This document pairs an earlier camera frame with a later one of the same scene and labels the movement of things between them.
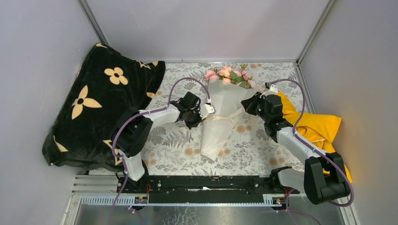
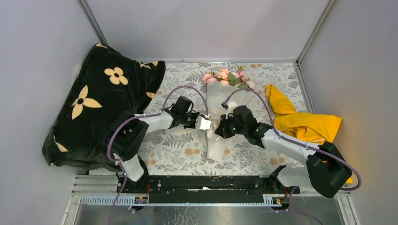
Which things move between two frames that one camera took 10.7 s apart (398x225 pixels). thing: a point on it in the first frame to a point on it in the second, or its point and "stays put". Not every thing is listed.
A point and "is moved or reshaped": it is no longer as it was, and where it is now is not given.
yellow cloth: [318, 131] stays put
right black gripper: [249, 103] to [222, 129]
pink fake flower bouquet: [241, 78] stays put
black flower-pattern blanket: [106, 86] stays put
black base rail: [209, 189] stays put
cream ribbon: [233, 118] is moved or reshaped
